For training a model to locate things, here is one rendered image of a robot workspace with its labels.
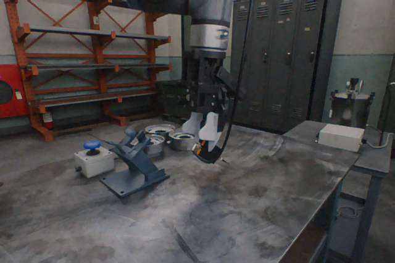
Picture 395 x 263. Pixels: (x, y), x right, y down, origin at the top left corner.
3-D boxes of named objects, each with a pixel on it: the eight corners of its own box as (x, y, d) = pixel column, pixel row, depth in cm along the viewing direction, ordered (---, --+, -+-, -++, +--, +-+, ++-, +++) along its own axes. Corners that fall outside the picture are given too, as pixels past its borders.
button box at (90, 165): (102, 161, 66) (100, 144, 64) (115, 168, 61) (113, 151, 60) (71, 170, 60) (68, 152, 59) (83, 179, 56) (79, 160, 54)
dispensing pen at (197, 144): (236, 158, 63) (203, 136, 51) (229, 173, 63) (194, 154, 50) (230, 156, 65) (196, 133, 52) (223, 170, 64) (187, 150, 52)
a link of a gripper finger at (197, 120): (176, 144, 54) (181, 107, 51) (194, 140, 58) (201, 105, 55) (184, 150, 52) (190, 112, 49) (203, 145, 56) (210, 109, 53)
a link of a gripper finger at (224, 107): (206, 130, 52) (206, 91, 50) (212, 129, 53) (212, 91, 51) (221, 133, 49) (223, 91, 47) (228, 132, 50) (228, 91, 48)
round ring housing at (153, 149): (147, 144, 79) (146, 132, 78) (172, 150, 73) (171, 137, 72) (122, 154, 70) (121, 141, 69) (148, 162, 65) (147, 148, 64)
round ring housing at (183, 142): (193, 138, 84) (193, 128, 83) (205, 148, 75) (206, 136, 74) (165, 142, 80) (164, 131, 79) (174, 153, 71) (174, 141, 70)
